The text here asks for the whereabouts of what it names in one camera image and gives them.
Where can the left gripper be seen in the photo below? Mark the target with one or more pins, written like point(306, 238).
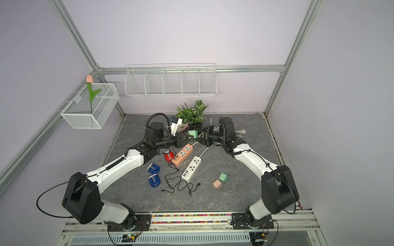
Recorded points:
point(179, 140)

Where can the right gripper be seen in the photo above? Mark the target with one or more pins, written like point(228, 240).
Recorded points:
point(207, 130)

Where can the green USB charger cube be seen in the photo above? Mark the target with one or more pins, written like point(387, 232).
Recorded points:
point(193, 133)

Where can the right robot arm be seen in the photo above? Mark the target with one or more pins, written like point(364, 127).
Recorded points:
point(278, 189)

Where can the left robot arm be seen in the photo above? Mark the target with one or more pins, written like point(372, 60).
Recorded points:
point(82, 198)

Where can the blue electric shaver upper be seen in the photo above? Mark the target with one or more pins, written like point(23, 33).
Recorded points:
point(153, 168)

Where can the blue electric shaver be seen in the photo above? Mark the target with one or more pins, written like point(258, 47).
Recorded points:
point(154, 180)
point(153, 168)

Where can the blue electric shaver lower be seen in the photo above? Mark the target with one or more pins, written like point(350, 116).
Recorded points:
point(154, 180)

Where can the purple pink garden trowel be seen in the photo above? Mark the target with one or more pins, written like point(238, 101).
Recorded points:
point(184, 128)

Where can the orange power strip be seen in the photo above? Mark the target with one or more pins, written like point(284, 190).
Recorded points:
point(182, 155)

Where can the potted green plant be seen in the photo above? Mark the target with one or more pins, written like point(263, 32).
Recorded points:
point(192, 116)

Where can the white power strip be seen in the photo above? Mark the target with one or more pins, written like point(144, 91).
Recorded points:
point(191, 169)

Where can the green charger cube lower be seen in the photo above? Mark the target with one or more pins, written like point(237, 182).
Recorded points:
point(223, 178)

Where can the pink charger cube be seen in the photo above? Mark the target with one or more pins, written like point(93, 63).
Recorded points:
point(217, 184)

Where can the artificial pink tulip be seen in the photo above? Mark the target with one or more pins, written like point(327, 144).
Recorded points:
point(92, 93)

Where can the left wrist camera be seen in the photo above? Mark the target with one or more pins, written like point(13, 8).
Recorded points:
point(175, 123)

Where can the white wire wall shelf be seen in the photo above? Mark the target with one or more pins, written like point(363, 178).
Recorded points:
point(173, 80)

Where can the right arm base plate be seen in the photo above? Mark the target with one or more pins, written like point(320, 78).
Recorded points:
point(243, 221)

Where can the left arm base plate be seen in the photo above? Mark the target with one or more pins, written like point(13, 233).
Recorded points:
point(137, 223)

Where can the white mesh wall basket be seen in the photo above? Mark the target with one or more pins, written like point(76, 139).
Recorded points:
point(77, 112)

